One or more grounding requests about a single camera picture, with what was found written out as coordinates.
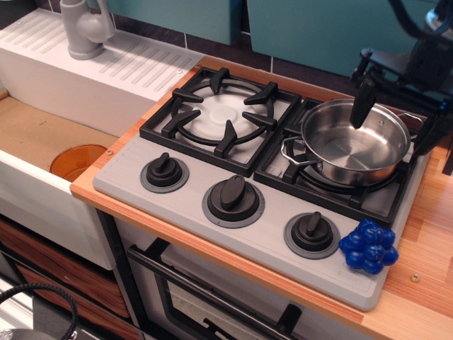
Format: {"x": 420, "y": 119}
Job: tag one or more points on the black right burner grate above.
{"x": 284, "y": 168}

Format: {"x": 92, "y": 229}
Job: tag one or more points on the black left burner grate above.
{"x": 220, "y": 122}

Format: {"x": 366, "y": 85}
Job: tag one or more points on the white toy sink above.
{"x": 51, "y": 102}

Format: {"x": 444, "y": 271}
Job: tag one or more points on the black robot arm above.
{"x": 438, "y": 22}

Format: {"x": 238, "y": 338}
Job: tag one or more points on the orange plastic plate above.
{"x": 71, "y": 163}

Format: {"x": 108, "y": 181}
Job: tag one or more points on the black right stove knob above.
{"x": 312, "y": 236}

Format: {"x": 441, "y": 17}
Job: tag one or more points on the black burner grate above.
{"x": 284, "y": 168}
{"x": 220, "y": 122}

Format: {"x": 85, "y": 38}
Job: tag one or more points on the grey toy stove top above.
{"x": 263, "y": 241}

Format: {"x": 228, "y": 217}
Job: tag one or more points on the grey toy faucet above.
{"x": 86, "y": 31}

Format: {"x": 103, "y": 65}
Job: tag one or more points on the toy oven door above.
{"x": 196, "y": 299}

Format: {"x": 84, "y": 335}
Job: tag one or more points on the black middle stove knob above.
{"x": 233, "y": 203}

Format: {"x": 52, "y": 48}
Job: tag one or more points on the black left stove knob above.
{"x": 164, "y": 174}

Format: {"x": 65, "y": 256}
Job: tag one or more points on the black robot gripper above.
{"x": 422, "y": 77}

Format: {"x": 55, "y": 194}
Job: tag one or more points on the black stove knob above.
{"x": 312, "y": 236}
{"x": 164, "y": 174}
{"x": 233, "y": 203}

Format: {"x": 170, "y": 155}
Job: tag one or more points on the stainless steel pot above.
{"x": 344, "y": 154}

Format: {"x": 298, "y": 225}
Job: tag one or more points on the blue toy blueberry cluster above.
{"x": 369, "y": 247}

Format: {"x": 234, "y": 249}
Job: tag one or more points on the wooden drawer front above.
{"x": 35, "y": 259}

